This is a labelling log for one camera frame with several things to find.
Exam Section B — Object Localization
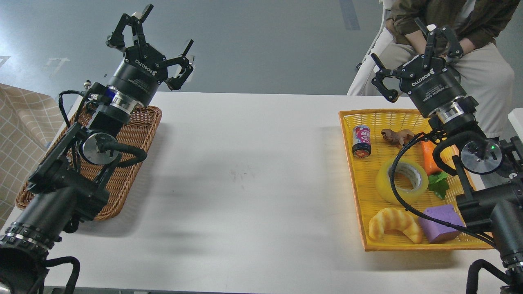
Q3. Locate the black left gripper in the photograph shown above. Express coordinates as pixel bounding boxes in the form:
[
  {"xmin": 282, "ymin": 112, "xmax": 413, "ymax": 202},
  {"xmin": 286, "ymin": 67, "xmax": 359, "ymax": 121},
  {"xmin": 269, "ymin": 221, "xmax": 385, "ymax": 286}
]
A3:
[{"xmin": 106, "ymin": 4, "xmax": 195, "ymax": 111}]

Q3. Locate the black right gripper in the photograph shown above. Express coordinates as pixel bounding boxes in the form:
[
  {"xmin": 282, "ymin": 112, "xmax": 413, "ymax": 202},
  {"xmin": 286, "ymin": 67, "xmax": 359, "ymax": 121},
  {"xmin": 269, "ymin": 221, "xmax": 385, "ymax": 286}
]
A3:
[{"xmin": 370, "ymin": 17, "xmax": 467, "ymax": 119}]

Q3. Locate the yellow tape roll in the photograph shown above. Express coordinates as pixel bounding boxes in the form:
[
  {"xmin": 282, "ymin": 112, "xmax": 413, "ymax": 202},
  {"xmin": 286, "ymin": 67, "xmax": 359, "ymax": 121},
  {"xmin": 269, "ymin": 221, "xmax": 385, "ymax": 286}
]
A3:
[{"xmin": 374, "ymin": 158, "xmax": 429, "ymax": 205}]

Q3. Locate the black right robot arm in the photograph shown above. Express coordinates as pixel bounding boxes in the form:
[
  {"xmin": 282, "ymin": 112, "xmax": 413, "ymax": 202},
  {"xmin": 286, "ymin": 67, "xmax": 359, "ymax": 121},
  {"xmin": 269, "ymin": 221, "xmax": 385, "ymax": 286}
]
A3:
[{"xmin": 371, "ymin": 18, "xmax": 523, "ymax": 294}]

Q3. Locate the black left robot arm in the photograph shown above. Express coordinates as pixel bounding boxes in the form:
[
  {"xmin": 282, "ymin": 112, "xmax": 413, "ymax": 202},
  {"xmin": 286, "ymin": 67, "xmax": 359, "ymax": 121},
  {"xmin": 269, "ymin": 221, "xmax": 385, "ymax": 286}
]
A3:
[{"xmin": 1, "ymin": 4, "xmax": 194, "ymax": 294}]

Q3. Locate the white office chair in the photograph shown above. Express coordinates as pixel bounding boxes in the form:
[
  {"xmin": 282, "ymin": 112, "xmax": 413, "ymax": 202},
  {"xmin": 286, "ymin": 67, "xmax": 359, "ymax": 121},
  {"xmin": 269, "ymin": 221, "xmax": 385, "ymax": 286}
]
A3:
[{"xmin": 355, "ymin": 0, "xmax": 394, "ymax": 70}]

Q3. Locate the brown wicker basket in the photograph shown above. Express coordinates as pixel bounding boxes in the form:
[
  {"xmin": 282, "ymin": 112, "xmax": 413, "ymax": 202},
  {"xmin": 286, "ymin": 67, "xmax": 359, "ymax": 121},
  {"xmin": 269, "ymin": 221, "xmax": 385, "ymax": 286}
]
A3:
[{"xmin": 16, "ymin": 105, "xmax": 163, "ymax": 221}]

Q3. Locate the brown toy lion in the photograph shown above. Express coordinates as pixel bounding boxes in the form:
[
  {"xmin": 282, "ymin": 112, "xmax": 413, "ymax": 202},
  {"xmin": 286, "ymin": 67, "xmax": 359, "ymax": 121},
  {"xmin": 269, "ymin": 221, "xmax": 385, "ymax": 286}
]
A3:
[{"xmin": 380, "ymin": 129, "xmax": 415, "ymax": 149}]

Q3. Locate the seated person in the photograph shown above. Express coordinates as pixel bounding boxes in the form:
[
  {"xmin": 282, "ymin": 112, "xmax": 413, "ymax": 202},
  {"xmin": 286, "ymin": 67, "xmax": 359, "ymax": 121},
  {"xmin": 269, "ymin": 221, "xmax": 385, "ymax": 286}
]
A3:
[{"xmin": 378, "ymin": 0, "xmax": 519, "ymax": 139}]

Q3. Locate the small drink can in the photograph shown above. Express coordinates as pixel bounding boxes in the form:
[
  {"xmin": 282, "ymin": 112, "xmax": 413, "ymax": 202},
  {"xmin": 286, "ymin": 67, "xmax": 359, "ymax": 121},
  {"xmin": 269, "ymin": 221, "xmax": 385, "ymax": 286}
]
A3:
[{"xmin": 352, "ymin": 125, "xmax": 371, "ymax": 158}]

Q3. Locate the toy carrot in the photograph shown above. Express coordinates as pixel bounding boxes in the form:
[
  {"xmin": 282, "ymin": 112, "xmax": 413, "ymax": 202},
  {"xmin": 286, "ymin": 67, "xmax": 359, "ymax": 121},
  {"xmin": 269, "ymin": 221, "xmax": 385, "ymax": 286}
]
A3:
[{"xmin": 420, "ymin": 141, "xmax": 449, "ymax": 199}]

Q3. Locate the yellow plastic basket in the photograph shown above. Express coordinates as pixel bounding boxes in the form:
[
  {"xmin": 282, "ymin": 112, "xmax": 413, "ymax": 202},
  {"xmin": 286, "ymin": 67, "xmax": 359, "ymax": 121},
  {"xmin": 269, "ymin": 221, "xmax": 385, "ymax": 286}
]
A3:
[{"xmin": 339, "ymin": 109, "xmax": 491, "ymax": 251}]

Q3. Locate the toy croissant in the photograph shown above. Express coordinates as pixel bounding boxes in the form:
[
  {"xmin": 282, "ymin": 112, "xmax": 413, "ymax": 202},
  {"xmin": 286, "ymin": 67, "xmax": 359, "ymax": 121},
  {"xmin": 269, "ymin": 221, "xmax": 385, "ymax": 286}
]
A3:
[{"xmin": 368, "ymin": 208, "xmax": 423, "ymax": 244}]

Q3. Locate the purple foam block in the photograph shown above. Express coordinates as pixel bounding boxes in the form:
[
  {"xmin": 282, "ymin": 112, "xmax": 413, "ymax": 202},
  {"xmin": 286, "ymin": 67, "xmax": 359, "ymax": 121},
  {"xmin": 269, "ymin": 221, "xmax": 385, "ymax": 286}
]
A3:
[{"xmin": 418, "ymin": 204, "xmax": 465, "ymax": 244}]

